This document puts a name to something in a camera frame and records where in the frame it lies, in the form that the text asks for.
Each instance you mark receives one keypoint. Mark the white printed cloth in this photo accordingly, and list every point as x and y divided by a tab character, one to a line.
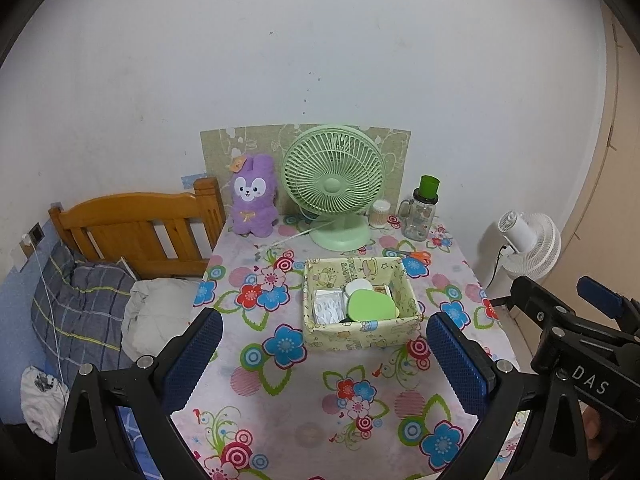
42	405

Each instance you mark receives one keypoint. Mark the beige wooden door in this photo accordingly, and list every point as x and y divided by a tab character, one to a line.
600	185

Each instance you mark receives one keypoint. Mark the beige bear-shaped round case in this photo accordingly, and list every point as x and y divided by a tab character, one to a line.
357	287

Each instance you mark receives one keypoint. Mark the thin white board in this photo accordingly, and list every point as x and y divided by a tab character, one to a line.
129	267

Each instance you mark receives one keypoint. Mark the white standing fan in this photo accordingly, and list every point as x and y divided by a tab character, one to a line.
532	247

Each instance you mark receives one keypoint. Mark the blue checked bed sheet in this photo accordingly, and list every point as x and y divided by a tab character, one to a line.
132	435

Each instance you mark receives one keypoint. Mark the blue wall tape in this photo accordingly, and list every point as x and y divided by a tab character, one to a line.
189	179

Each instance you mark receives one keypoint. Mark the yellow-green printed storage box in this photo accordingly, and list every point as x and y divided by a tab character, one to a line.
360	337

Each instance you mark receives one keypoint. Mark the grey plaid blanket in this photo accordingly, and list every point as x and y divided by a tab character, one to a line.
75	310

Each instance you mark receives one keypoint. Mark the person's right hand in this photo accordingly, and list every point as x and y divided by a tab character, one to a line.
594	425

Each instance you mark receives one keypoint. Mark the glass mug jar green lid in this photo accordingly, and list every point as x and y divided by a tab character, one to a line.
417	220

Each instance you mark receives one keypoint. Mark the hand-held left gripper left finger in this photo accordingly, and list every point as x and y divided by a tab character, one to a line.
195	352

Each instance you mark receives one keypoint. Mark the green printed wall panel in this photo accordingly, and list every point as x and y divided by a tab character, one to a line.
222	147

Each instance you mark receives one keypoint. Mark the purple plush rabbit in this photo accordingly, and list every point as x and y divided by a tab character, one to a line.
250	215

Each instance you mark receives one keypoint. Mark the wooden bed headboard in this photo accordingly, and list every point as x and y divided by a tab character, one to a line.
125	215

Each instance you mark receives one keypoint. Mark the green desk fan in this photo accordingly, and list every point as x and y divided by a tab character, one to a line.
330	185

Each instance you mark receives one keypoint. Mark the floral tablecloth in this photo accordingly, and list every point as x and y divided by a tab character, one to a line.
295	390

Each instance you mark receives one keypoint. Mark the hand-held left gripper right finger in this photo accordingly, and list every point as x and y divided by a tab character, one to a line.
455	360

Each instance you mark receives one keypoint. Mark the cotton swab jar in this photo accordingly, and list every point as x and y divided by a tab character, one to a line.
380	214

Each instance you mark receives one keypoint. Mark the green heart-shaped pad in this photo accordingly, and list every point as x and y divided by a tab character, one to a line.
372	306

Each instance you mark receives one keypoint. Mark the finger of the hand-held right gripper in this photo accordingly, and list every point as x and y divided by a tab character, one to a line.
600	297
537	302

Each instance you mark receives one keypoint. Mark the white pillow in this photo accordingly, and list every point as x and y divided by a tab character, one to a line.
155	315

